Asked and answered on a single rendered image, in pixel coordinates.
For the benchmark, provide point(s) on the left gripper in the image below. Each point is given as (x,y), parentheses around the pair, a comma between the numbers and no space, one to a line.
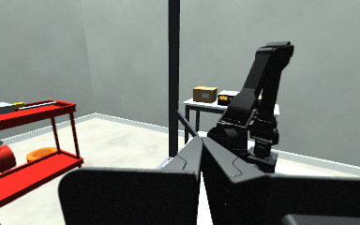
(243,154)

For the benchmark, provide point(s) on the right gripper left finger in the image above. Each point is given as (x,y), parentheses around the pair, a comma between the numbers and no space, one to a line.
(133,196)

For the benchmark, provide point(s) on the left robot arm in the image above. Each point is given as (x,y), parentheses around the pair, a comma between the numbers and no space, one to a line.
(244,113)

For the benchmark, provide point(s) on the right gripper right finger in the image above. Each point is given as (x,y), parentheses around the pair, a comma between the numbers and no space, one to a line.
(235,197)

